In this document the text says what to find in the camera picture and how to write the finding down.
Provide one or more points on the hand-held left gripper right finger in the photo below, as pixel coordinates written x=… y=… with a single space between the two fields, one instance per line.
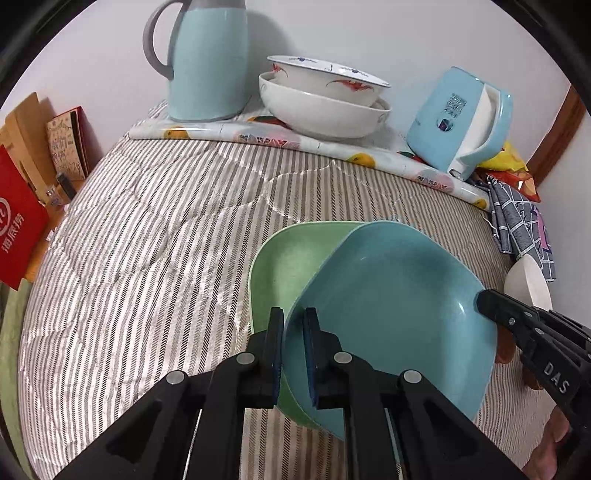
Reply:
x=310 y=355

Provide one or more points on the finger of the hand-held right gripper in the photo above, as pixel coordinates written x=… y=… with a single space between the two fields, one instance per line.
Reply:
x=503 y=307

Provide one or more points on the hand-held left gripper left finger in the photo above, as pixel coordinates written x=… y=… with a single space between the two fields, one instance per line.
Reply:
x=277 y=350

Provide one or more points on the plain white bowl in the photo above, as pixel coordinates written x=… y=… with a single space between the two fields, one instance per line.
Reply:
x=531 y=281

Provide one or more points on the terracotta bowl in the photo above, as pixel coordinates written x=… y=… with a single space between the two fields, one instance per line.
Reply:
x=504 y=348

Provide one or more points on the green plate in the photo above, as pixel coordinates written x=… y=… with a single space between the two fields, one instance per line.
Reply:
x=286 y=267

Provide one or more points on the blue plate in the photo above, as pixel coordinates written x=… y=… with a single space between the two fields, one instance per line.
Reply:
x=392 y=314

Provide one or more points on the person's right hand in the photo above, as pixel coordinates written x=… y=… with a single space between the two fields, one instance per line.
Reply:
x=551 y=443

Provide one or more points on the blue checked cloth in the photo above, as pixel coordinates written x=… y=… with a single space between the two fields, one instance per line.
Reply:
x=517 y=217

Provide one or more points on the red snack bag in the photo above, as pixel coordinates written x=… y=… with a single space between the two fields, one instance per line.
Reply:
x=526 y=184

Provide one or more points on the yellow snack bag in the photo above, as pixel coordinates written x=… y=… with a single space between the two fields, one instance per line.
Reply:
x=508 y=157

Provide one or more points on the striped quilted table cover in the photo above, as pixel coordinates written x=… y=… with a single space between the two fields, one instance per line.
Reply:
x=161 y=240

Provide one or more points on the light blue electric kettle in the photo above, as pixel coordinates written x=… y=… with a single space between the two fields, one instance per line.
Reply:
x=443 y=124

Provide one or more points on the fruit-printed plastic tablecloth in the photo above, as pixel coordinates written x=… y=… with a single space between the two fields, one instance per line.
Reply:
x=323 y=145

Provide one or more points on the large white bowl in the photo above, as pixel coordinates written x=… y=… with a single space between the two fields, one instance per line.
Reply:
x=318 y=117

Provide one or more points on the red-printed white bowl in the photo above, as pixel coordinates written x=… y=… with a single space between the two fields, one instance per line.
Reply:
x=323 y=81

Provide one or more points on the red paper bag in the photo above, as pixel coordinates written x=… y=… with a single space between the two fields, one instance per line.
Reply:
x=18 y=221

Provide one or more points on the patterned gift box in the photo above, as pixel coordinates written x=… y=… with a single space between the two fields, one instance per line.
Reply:
x=64 y=143

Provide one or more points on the light blue thermos jug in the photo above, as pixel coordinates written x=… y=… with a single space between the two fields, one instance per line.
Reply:
x=207 y=60

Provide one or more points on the cardboard box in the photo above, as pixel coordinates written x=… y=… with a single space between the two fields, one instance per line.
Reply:
x=23 y=124

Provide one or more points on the wooden door frame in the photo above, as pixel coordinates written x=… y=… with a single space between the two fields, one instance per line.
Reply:
x=558 y=134

